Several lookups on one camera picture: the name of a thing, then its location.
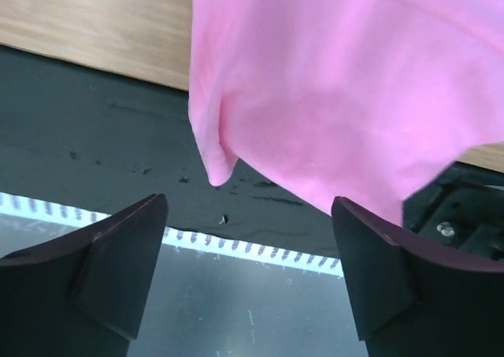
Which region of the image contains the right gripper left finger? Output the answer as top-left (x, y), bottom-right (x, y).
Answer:
top-left (1, 194), bottom-right (168, 356)

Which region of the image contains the white slotted cable duct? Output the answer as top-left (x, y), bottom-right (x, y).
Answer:
top-left (1, 192), bottom-right (344, 279)

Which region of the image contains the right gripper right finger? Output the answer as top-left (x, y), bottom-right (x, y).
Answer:
top-left (332, 197), bottom-right (503, 357)

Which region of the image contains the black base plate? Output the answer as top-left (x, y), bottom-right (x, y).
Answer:
top-left (0, 44), bottom-right (504, 263)

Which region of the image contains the pink t shirt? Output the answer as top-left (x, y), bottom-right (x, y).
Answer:
top-left (189, 0), bottom-right (503, 224)

